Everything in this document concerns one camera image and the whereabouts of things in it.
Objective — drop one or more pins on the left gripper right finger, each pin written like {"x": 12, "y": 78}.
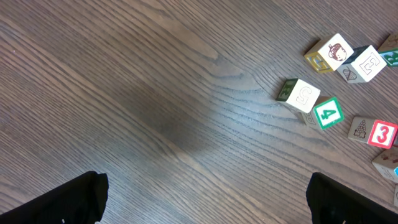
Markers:
{"x": 331, "y": 202}

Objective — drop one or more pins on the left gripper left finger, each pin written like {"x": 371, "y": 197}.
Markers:
{"x": 82, "y": 200}

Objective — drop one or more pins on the white block brown picture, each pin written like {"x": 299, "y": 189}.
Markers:
{"x": 395, "y": 200}

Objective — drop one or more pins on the blue number 5 block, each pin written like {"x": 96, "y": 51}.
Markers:
{"x": 386, "y": 164}

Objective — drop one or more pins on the red number 3 block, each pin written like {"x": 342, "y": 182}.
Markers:
{"x": 374, "y": 132}

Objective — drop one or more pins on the green number 4 block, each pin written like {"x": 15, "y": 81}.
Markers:
{"x": 325, "y": 113}

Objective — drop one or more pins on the white letter J block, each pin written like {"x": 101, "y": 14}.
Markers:
{"x": 298, "y": 94}

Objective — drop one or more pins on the white letter E block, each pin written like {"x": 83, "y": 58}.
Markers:
{"x": 362, "y": 66}

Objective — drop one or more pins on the acorn picture block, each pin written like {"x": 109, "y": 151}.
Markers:
{"x": 329, "y": 53}

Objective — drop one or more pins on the block with green R side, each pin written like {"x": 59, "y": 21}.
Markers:
{"x": 388, "y": 50}

